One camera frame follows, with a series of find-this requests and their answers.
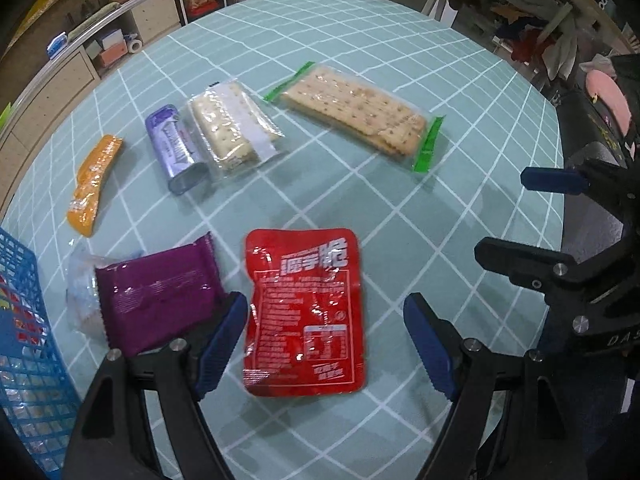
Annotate pink round cushion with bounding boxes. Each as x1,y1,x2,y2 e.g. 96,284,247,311
585,69,632,136

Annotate blue white tissue box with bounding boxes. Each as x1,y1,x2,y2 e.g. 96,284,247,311
46,32,69,61

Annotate small purple-blue packet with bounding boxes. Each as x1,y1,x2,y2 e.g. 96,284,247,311
145,104,210,196

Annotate long cracker packet green ends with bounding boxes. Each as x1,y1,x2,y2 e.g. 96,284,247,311
263,61,445,174

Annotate purple foil packet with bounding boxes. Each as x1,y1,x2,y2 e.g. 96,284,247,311
95,232,227,358

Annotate blue plastic basket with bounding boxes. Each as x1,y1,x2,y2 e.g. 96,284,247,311
0,227,83,480

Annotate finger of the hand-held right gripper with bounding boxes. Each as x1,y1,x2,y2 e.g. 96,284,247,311
520,159,631,251
474,237,640,306

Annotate beige low cabinet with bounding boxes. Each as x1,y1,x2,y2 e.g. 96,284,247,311
0,0,183,201

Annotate clear plastic packet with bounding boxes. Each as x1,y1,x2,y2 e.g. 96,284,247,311
66,245,146,338

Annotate green folded cloth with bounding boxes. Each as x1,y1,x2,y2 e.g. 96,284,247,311
67,2,121,41

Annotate red hanging clothes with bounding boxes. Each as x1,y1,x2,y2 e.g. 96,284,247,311
500,20,556,66

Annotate red foil packet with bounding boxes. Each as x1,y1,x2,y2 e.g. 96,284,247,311
242,227,368,397

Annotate orange box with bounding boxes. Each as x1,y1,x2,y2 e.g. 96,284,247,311
95,42,128,68

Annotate orange packet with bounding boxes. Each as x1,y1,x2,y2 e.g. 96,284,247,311
66,134,124,237

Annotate black chair back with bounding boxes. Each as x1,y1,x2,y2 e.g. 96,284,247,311
555,55,640,241

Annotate clear cracker packet white stripe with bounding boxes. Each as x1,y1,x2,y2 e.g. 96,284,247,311
186,81,286,183

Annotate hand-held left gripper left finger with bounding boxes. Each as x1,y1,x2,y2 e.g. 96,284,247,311
62,290,249,480

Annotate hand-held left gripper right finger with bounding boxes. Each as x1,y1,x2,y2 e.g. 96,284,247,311
403,292,626,480

